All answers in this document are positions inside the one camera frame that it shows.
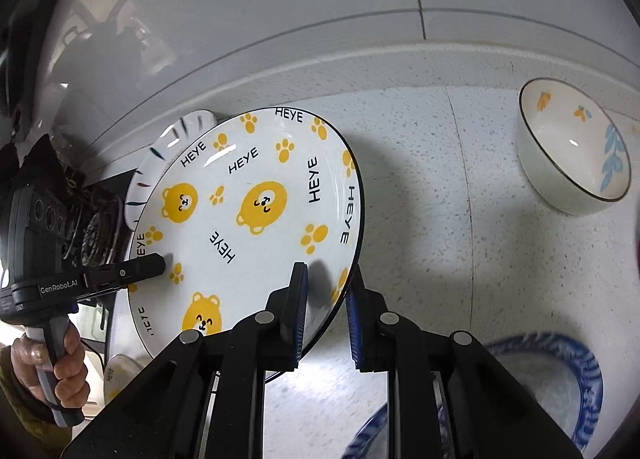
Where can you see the white plate yellow bear print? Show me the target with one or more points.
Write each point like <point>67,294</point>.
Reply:
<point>280,164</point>

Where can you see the blue patterned plate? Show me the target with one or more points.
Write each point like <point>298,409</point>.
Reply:
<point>570,379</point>

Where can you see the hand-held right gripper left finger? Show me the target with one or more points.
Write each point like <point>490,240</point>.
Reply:
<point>299,311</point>

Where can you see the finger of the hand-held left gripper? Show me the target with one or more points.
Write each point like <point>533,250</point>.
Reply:
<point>140,269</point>

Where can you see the white floral bowl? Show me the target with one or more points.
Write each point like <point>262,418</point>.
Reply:
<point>565,139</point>
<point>117,374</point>

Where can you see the white plate with striped rim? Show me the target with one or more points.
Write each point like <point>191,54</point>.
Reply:
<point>165,149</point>

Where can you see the black glass gas stove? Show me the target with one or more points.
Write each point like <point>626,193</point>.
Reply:
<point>100,239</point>

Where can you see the person's left hand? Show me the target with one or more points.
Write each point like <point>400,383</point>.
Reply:
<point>70,374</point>

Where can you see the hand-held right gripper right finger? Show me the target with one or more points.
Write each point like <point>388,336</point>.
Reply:
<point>352,329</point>

